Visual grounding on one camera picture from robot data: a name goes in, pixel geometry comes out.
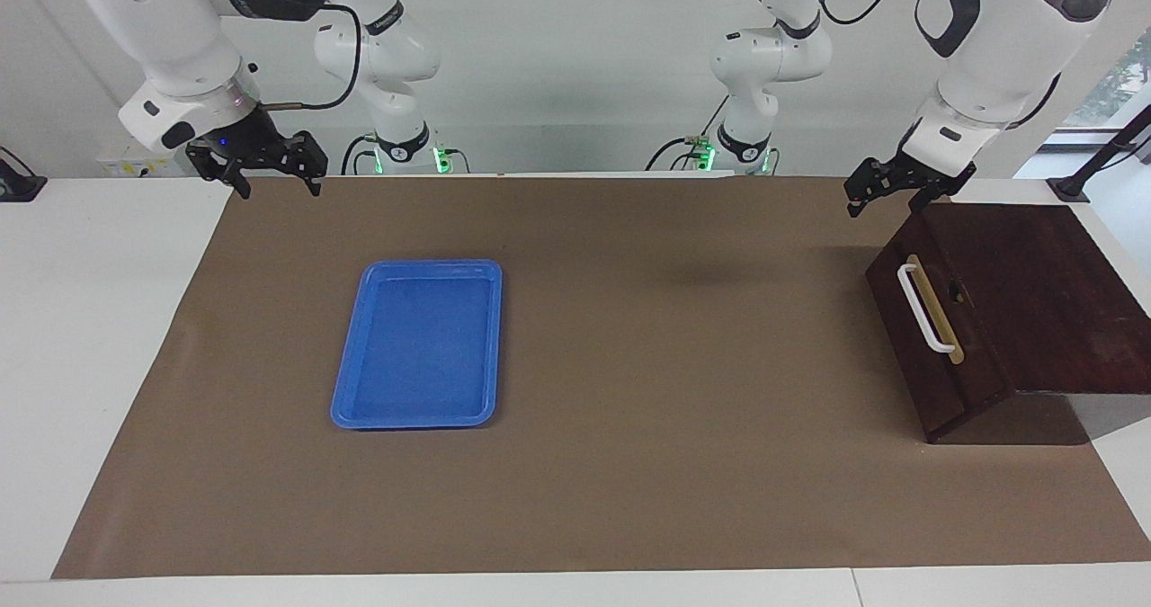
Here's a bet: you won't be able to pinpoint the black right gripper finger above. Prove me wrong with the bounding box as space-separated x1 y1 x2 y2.
286 130 327 196
186 139 253 199

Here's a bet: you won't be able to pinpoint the dark wooden drawer cabinet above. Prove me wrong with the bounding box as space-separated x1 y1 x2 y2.
866 202 1151 444

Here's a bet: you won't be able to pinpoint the black arm base cables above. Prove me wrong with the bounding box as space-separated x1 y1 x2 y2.
646 94 729 174
340 133 383 176

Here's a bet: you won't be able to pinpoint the white drawer handle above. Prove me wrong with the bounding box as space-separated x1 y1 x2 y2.
897 263 956 354

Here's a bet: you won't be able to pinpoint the blue plastic tray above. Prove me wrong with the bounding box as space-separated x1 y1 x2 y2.
330 259 503 431

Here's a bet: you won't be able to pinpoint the dark wooden drawer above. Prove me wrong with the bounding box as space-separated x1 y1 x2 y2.
866 216 1015 430

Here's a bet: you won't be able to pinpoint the window with greenery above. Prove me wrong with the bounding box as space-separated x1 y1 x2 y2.
1061 27 1151 131

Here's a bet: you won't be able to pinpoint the black table clamp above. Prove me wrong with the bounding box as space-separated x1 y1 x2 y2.
0 147 48 201

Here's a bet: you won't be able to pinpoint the black left arm base cables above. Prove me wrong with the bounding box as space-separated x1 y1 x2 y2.
646 94 729 174

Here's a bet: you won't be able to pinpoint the brown paper table mat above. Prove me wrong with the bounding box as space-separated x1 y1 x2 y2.
51 175 1151 579

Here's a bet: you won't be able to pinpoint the black right arm base cables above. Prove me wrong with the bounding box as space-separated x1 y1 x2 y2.
340 133 383 176

